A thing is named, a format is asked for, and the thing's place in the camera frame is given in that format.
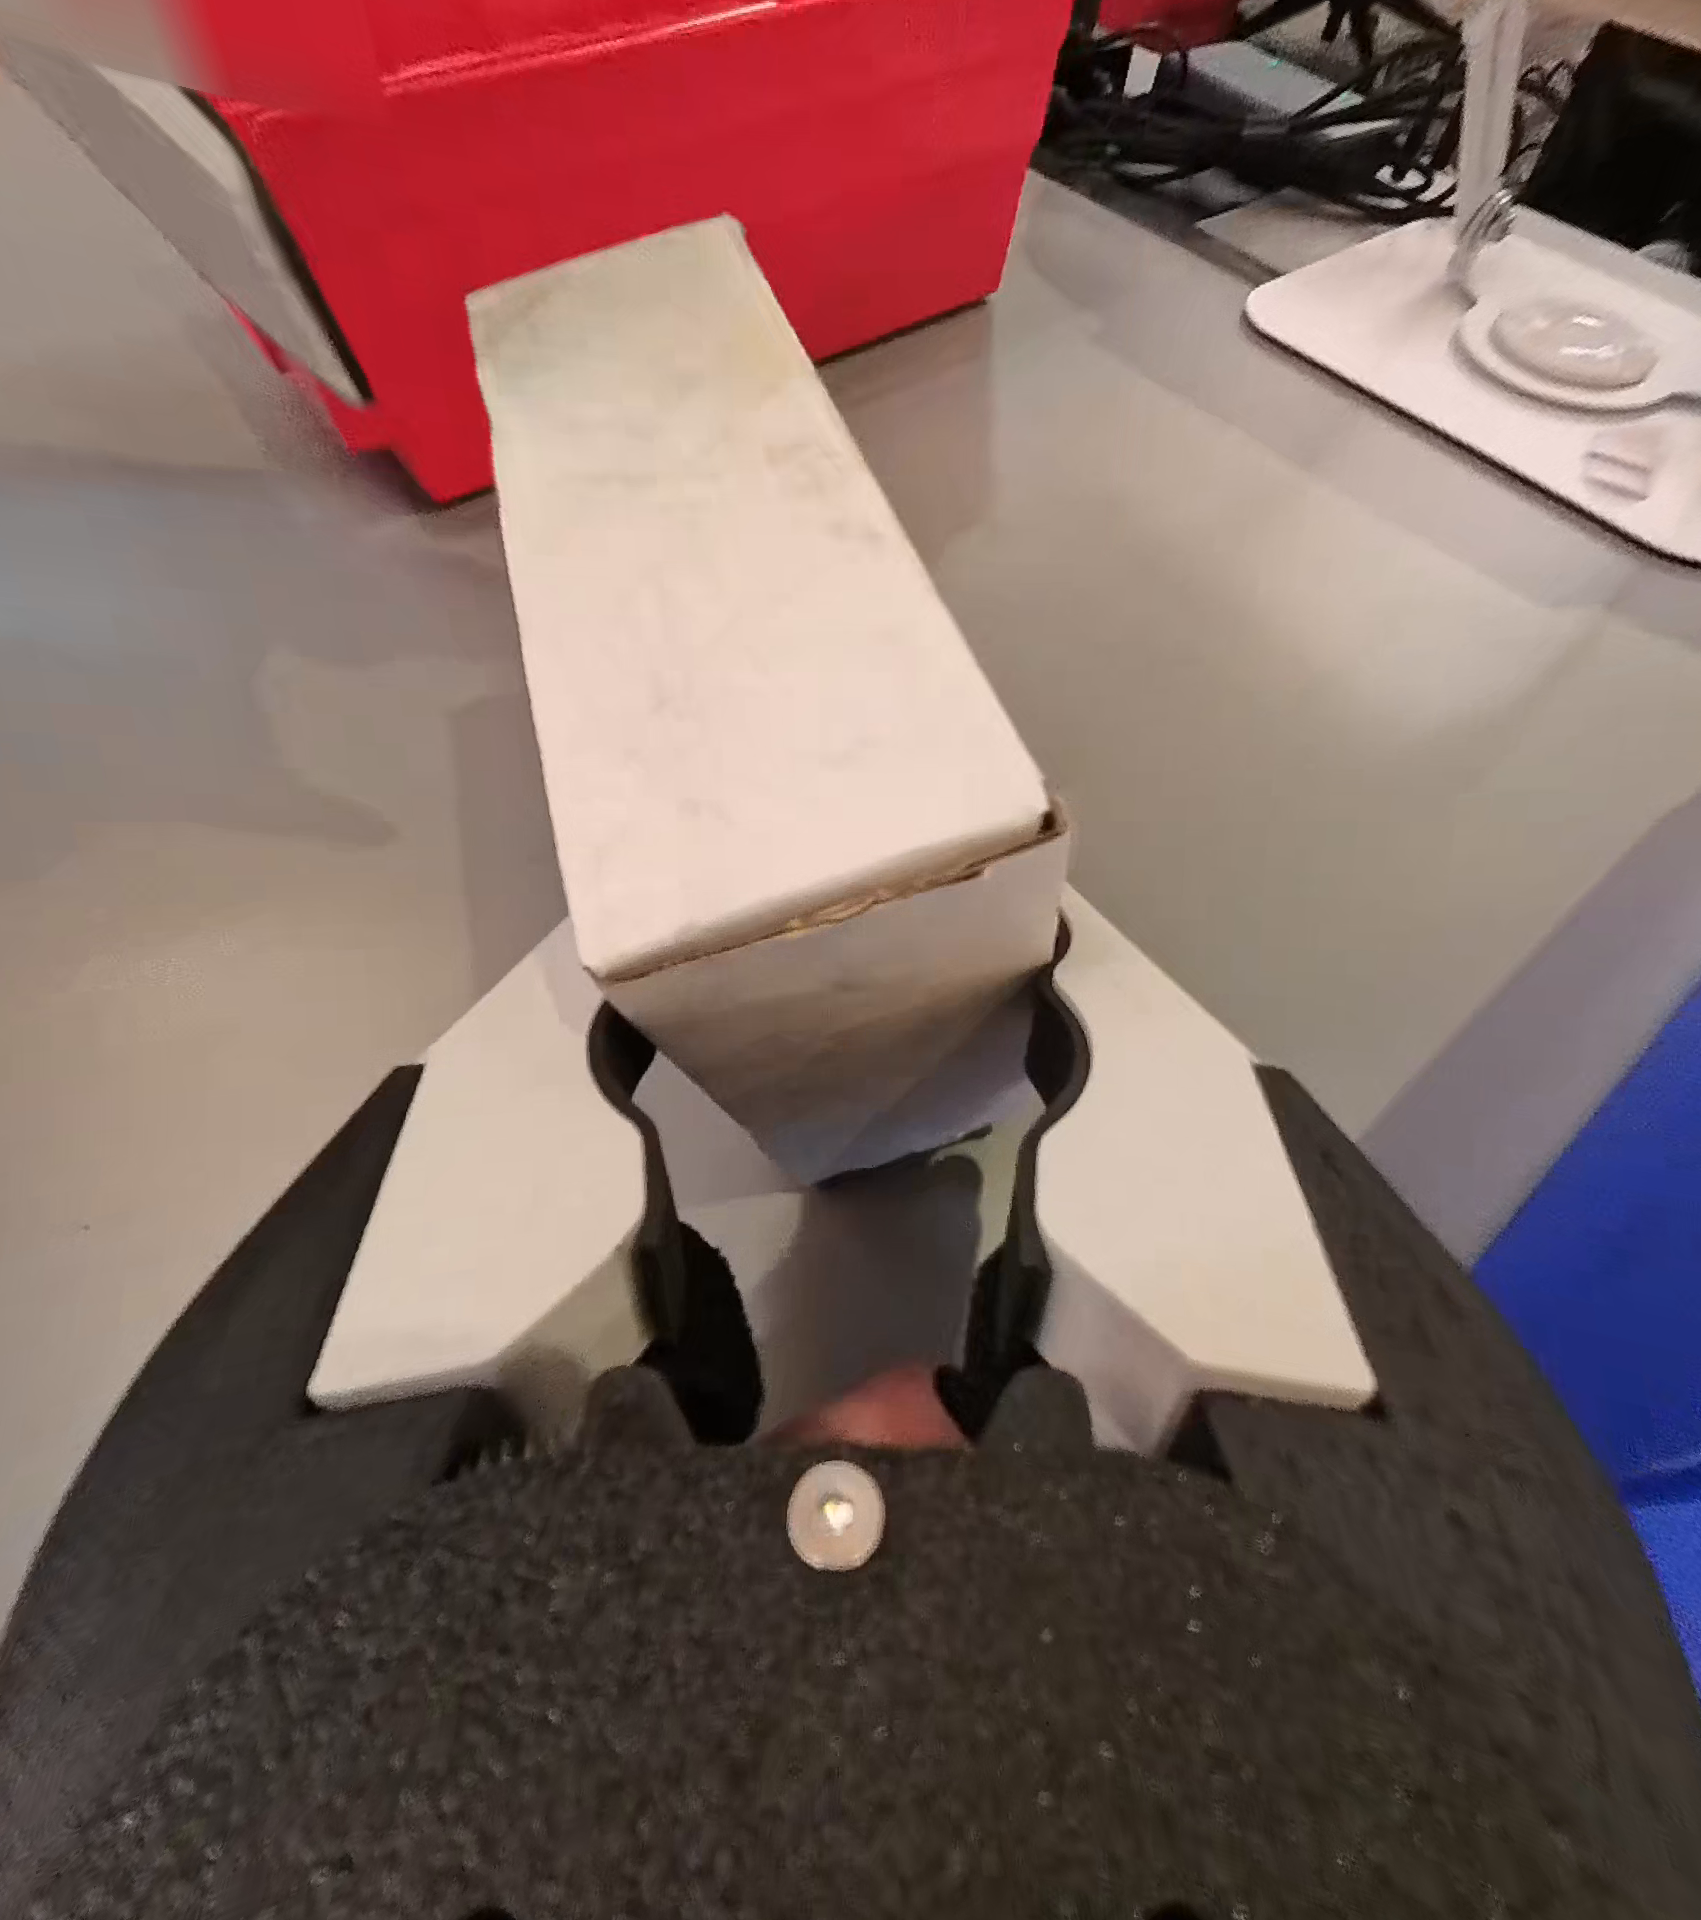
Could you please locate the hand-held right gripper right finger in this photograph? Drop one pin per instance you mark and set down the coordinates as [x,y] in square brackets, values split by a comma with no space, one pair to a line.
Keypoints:
[1195,1215]

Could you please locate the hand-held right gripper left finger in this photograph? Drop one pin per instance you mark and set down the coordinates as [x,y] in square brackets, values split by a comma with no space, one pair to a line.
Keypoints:
[490,1215]

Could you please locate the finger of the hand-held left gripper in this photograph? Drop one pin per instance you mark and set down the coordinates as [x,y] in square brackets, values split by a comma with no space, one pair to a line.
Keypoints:
[204,210]

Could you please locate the blue plastic bin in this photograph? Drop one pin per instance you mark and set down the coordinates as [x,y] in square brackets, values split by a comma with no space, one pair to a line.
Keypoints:
[1675,1275]

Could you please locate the red plastic bin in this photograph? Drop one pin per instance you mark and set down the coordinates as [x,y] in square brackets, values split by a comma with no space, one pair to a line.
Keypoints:
[714,195]

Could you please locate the white cardboard box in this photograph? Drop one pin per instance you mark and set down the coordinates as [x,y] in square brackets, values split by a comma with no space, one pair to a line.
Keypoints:
[730,600]

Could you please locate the white lamp stand base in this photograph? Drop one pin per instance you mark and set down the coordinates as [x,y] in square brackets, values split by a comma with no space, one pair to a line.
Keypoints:
[1419,330]

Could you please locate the grey power strip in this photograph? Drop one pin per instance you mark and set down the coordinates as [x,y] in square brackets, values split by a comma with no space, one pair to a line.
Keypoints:
[1238,82]

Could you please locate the black equipment case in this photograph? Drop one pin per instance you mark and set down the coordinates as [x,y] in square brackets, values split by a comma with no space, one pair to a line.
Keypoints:
[1675,135]

